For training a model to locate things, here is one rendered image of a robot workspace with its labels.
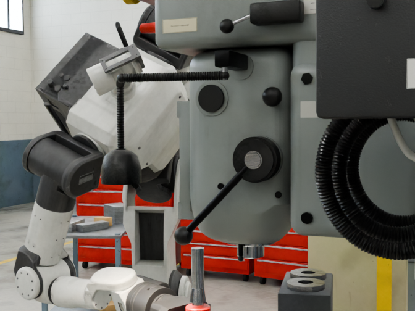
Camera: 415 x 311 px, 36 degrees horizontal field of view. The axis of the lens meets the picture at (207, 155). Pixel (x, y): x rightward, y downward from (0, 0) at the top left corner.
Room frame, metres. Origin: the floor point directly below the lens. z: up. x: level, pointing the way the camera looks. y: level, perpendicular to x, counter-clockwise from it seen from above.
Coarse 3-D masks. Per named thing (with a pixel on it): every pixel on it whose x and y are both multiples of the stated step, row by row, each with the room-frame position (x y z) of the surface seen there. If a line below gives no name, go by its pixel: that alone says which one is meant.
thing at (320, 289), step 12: (288, 276) 1.61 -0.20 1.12; (300, 276) 1.57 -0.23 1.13; (312, 276) 1.56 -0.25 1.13; (324, 276) 1.58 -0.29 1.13; (288, 288) 1.49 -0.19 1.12; (300, 288) 1.46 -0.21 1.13; (312, 288) 1.46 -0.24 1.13; (324, 288) 1.49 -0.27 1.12; (288, 300) 1.45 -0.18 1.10; (300, 300) 1.45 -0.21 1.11; (312, 300) 1.44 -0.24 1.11; (324, 300) 1.44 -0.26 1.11
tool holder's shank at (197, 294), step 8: (192, 248) 1.21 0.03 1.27; (200, 248) 1.21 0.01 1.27; (192, 256) 1.21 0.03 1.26; (200, 256) 1.20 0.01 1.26; (192, 264) 1.21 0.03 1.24; (200, 264) 1.20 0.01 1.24; (192, 272) 1.21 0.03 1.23; (200, 272) 1.20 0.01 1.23; (192, 280) 1.21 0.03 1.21; (200, 280) 1.20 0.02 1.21; (192, 288) 1.21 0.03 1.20; (200, 288) 1.20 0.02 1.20; (192, 296) 1.20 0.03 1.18; (200, 296) 1.20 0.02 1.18; (192, 304) 1.21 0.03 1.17; (200, 304) 1.20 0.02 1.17
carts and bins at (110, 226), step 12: (108, 204) 4.42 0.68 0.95; (120, 204) 4.42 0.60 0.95; (72, 216) 4.66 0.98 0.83; (84, 216) 4.68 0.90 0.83; (96, 216) 4.68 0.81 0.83; (108, 216) 4.39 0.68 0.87; (120, 216) 4.31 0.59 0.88; (72, 228) 3.99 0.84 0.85; (84, 228) 3.98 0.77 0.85; (96, 228) 4.05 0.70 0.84; (108, 228) 4.12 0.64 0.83; (120, 228) 4.12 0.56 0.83; (120, 240) 3.90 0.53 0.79; (120, 252) 3.89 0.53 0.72; (120, 264) 3.89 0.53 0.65
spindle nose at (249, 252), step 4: (244, 248) 1.09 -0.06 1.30; (248, 248) 1.09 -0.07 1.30; (252, 248) 1.09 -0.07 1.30; (256, 248) 1.09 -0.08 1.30; (260, 248) 1.09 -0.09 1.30; (244, 252) 1.09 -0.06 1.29; (248, 252) 1.09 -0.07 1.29; (252, 252) 1.09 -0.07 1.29; (256, 252) 1.09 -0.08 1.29; (260, 252) 1.09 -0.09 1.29; (244, 256) 1.09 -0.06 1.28; (248, 256) 1.09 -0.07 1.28; (252, 256) 1.09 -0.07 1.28; (256, 256) 1.09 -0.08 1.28; (260, 256) 1.09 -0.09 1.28
